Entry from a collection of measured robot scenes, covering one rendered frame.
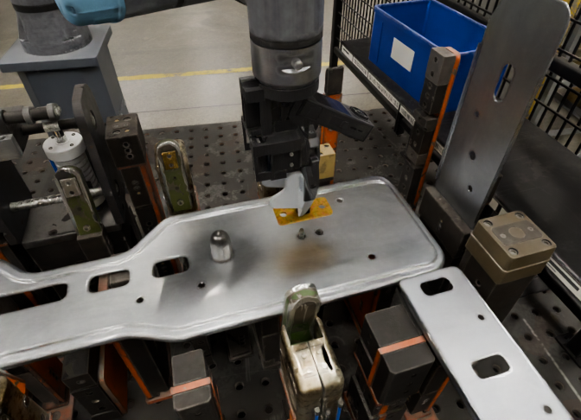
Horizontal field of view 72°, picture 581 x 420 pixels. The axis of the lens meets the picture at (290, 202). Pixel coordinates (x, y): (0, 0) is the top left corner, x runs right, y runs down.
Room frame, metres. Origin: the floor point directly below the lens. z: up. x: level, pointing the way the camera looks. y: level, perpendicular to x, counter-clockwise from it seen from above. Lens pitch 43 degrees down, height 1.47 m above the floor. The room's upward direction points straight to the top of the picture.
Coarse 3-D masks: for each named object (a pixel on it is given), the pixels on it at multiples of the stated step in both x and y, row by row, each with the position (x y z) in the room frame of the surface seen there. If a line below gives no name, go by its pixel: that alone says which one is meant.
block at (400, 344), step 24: (384, 312) 0.30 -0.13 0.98; (360, 336) 0.29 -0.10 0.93; (384, 336) 0.26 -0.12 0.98; (408, 336) 0.26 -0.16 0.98; (360, 360) 0.27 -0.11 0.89; (384, 360) 0.23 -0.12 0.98; (408, 360) 0.23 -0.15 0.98; (432, 360) 0.23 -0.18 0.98; (360, 384) 0.27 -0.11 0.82; (384, 384) 0.22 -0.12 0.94; (408, 384) 0.22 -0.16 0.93; (360, 408) 0.25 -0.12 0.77; (384, 408) 0.23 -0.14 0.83
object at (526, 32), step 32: (512, 0) 0.52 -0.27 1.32; (544, 0) 0.47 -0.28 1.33; (512, 32) 0.50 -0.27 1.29; (544, 32) 0.46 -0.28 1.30; (480, 64) 0.53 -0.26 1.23; (512, 64) 0.48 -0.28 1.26; (544, 64) 0.44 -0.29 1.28; (480, 96) 0.51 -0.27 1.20; (512, 96) 0.46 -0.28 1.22; (480, 128) 0.49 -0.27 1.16; (512, 128) 0.44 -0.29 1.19; (448, 160) 0.53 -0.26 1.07; (480, 160) 0.47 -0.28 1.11; (448, 192) 0.51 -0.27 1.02; (480, 192) 0.45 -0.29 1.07
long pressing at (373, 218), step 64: (320, 192) 0.53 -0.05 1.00; (384, 192) 0.53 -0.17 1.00; (128, 256) 0.38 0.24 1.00; (192, 256) 0.38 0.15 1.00; (256, 256) 0.38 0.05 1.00; (320, 256) 0.38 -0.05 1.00; (384, 256) 0.38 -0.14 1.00; (0, 320) 0.28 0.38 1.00; (64, 320) 0.28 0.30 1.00; (128, 320) 0.28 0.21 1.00; (192, 320) 0.28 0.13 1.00; (256, 320) 0.28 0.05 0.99
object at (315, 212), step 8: (320, 200) 0.44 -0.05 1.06; (280, 208) 0.43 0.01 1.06; (288, 208) 0.43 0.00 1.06; (296, 208) 0.43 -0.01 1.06; (312, 208) 0.43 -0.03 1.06; (320, 208) 0.43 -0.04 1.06; (328, 208) 0.43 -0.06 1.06; (280, 216) 0.41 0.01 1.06; (288, 216) 0.41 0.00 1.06; (296, 216) 0.41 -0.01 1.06; (304, 216) 0.41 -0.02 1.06; (312, 216) 0.41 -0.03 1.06; (320, 216) 0.41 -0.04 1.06; (280, 224) 0.39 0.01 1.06; (288, 224) 0.40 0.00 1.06
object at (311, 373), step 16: (320, 320) 0.25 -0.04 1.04; (320, 336) 0.24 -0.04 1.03; (288, 352) 0.21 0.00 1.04; (304, 352) 0.21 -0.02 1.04; (320, 352) 0.21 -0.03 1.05; (288, 368) 0.20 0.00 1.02; (304, 368) 0.19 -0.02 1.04; (320, 368) 0.19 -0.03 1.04; (336, 368) 0.19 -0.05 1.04; (288, 384) 0.21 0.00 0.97; (304, 384) 0.17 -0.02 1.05; (320, 384) 0.18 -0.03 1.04; (336, 384) 0.18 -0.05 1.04; (288, 400) 0.20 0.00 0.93; (304, 400) 0.16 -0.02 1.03; (320, 400) 0.17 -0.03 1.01; (336, 400) 0.17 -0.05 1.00; (288, 416) 0.22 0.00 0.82; (304, 416) 0.16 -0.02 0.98; (320, 416) 0.17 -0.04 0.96; (336, 416) 0.17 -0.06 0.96
